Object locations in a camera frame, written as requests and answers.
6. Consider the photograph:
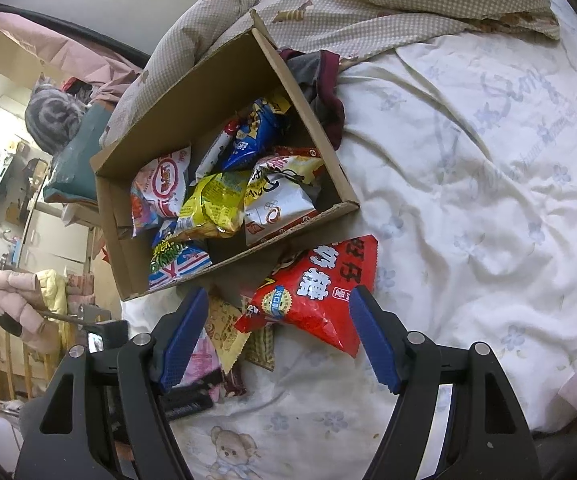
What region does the checkered beige duvet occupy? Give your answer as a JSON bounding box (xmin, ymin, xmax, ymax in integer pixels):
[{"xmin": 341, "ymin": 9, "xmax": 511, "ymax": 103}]
[{"xmin": 100, "ymin": 0, "xmax": 560, "ymax": 148}]

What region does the white pink snack bag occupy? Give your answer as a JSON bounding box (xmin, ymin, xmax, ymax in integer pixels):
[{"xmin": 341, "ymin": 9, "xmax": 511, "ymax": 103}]
[{"xmin": 244, "ymin": 146, "xmax": 325, "ymax": 247}]

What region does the white silver bar wrapper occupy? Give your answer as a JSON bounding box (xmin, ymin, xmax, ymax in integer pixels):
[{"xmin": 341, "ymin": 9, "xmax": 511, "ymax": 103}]
[{"xmin": 193, "ymin": 118, "xmax": 240, "ymax": 185}]

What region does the yellow peanut snack packet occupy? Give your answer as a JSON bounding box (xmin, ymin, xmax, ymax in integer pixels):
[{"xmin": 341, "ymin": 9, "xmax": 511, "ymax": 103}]
[{"xmin": 205, "ymin": 287, "xmax": 250, "ymax": 374}]

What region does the blue green Lonely God bag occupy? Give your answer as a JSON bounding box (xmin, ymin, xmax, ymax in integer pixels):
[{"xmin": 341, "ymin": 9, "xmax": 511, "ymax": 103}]
[{"xmin": 148, "ymin": 219, "xmax": 212, "ymax": 290}]

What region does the red snack bag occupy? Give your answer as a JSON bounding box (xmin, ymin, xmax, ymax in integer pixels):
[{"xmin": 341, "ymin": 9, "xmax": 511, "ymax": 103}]
[{"xmin": 234, "ymin": 235, "xmax": 379, "ymax": 356}]

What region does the grey tabby cat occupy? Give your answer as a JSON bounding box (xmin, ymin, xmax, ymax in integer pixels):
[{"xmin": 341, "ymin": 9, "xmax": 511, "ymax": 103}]
[{"xmin": 25, "ymin": 73, "xmax": 88, "ymax": 156}]

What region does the blue bear snack bag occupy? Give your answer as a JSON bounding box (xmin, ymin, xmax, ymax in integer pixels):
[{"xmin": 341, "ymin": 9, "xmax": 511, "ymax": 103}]
[{"xmin": 220, "ymin": 90, "xmax": 292, "ymax": 171}]

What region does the striped grey garment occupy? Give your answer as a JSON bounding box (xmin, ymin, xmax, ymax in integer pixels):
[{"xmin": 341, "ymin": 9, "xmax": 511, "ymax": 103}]
[{"xmin": 279, "ymin": 49, "xmax": 345, "ymax": 150}]

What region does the pink puffer jacket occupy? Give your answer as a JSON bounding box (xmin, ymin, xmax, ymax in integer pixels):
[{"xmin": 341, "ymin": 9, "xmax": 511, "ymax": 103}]
[{"xmin": 0, "ymin": 270, "xmax": 61, "ymax": 354}]

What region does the pink snack pouch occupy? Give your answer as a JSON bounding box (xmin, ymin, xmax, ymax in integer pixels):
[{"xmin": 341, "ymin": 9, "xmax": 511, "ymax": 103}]
[{"xmin": 179, "ymin": 330, "xmax": 222, "ymax": 402}]

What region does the yellow green snack bag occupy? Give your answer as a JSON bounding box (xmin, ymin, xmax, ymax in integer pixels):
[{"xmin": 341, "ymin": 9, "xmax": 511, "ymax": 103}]
[{"xmin": 172, "ymin": 171, "xmax": 250, "ymax": 240}]

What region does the light blue shrimp snack bag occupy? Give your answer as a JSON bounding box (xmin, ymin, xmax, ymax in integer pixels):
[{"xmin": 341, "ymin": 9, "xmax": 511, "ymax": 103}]
[{"xmin": 130, "ymin": 146, "xmax": 191, "ymax": 237}]

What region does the teal headboard cushion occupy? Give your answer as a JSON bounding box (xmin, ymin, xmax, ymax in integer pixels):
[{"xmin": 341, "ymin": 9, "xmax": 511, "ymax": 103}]
[{"xmin": 42, "ymin": 103, "xmax": 112, "ymax": 207}]

